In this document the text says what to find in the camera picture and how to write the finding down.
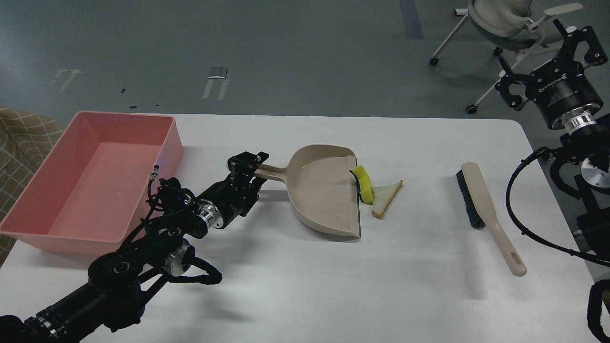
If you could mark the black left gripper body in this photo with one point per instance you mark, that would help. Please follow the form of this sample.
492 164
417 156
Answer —
221 203

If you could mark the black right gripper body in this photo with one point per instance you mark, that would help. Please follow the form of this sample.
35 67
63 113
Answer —
560 92

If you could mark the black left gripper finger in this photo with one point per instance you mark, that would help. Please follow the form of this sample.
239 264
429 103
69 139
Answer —
241 166
253 165

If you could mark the beige plastic dustpan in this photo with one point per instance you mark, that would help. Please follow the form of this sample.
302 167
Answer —
321 188

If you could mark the yellow green sponge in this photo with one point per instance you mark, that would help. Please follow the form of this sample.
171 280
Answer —
363 185

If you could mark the beige hand brush black bristles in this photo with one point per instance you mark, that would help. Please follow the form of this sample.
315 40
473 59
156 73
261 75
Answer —
482 214

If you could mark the triangular bread slice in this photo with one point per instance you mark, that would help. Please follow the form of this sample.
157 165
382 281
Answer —
382 197

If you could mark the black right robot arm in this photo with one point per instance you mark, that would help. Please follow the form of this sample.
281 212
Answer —
580 166

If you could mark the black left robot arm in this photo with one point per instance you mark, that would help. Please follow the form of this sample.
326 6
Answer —
156 252

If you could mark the pink plastic bin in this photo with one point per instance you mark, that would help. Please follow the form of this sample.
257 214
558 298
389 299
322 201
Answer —
91 190

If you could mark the white office chair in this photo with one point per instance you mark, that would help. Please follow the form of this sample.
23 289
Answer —
510 26

